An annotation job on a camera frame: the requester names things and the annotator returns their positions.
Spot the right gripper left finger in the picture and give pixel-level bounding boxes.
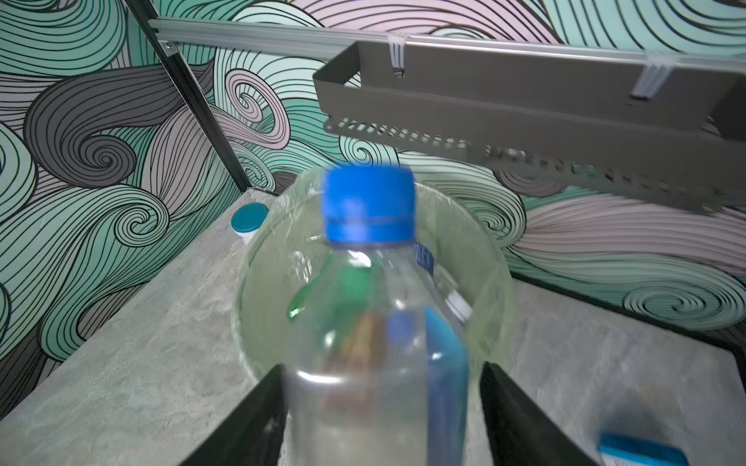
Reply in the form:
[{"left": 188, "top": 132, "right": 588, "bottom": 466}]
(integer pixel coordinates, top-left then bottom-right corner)
[{"left": 182, "top": 364, "right": 288, "bottom": 465}]

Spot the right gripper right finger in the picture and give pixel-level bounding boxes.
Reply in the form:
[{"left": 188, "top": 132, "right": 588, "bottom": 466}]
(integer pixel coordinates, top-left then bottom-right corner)
[{"left": 479, "top": 362, "right": 596, "bottom": 466}]

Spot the clear bottle blue cap slanted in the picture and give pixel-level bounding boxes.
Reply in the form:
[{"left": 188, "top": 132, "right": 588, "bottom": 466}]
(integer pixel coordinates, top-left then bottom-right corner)
[{"left": 285, "top": 165, "right": 469, "bottom": 465}]

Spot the black wall shelf tray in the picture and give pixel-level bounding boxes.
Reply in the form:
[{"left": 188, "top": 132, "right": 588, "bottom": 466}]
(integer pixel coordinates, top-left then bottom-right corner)
[{"left": 314, "top": 38, "right": 745, "bottom": 213}]

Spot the white yogurt cup blue lid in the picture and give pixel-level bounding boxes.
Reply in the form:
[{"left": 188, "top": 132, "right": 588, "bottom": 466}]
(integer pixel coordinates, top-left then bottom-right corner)
[{"left": 598, "top": 432, "right": 690, "bottom": 466}]

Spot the mesh bin with green liner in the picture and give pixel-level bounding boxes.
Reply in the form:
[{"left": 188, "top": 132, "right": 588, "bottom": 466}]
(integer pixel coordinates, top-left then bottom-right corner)
[{"left": 231, "top": 168, "right": 520, "bottom": 381}]

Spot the white jar with teal lid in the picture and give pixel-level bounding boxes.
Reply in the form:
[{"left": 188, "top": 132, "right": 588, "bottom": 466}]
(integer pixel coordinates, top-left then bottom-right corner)
[{"left": 230, "top": 202, "right": 269, "bottom": 245}]

